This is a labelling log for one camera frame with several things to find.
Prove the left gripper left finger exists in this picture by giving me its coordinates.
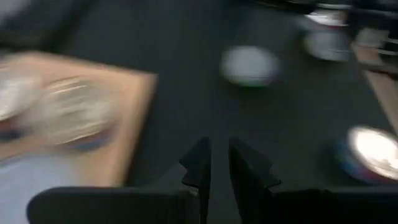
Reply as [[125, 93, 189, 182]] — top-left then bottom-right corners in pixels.
[[27, 138, 213, 224]]

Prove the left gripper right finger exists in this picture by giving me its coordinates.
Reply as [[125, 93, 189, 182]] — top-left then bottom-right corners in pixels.
[[229, 138, 398, 224]]

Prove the tuna can green label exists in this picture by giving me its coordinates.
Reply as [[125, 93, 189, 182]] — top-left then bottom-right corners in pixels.
[[219, 45, 280, 88], [303, 29, 352, 62]]

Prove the wooden shelf board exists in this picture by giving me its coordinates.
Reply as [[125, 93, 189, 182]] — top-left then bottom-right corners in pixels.
[[0, 51, 159, 189]]

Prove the black table mat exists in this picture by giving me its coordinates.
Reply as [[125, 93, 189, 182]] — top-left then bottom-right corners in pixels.
[[0, 0, 398, 224]]

